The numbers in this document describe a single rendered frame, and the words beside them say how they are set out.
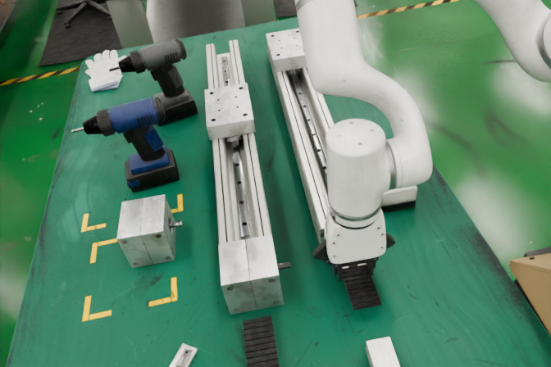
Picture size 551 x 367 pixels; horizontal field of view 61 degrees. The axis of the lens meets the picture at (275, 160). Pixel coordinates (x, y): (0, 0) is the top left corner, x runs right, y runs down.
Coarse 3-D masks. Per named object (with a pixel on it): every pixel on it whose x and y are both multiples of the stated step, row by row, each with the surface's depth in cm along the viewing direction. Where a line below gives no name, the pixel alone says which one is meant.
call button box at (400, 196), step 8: (392, 192) 96; (400, 192) 96; (408, 192) 97; (416, 192) 97; (384, 200) 97; (392, 200) 98; (400, 200) 98; (408, 200) 98; (384, 208) 99; (392, 208) 99; (400, 208) 100; (408, 208) 100
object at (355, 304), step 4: (376, 296) 82; (352, 300) 82; (356, 300) 82; (360, 300) 82; (364, 300) 82; (368, 300) 81; (372, 300) 82; (376, 300) 82; (352, 304) 81; (356, 304) 81; (360, 304) 81; (364, 304) 81; (368, 304) 81; (372, 304) 81; (376, 304) 81; (380, 304) 81; (356, 308) 81; (360, 308) 81; (364, 308) 81
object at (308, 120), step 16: (288, 80) 127; (304, 80) 130; (288, 96) 121; (304, 96) 125; (320, 96) 120; (288, 112) 116; (304, 112) 120; (320, 112) 115; (288, 128) 123; (304, 128) 117; (320, 128) 116; (304, 144) 106; (320, 144) 110; (304, 160) 102; (320, 160) 106; (304, 176) 100; (320, 176) 104; (320, 192) 95; (320, 208) 92; (320, 224) 89; (320, 240) 91
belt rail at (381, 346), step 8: (368, 344) 76; (376, 344) 76; (384, 344) 76; (392, 344) 76; (368, 352) 76; (376, 352) 75; (384, 352) 75; (392, 352) 75; (376, 360) 74; (384, 360) 74; (392, 360) 74
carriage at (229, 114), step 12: (240, 84) 120; (216, 96) 117; (228, 96) 117; (240, 96) 116; (216, 108) 113; (228, 108) 113; (240, 108) 112; (216, 120) 110; (228, 120) 109; (240, 120) 109; (252, 120) 109; (216, 132) 110; (228, 132) 110; (240, 132) 111; (252, 132) 111
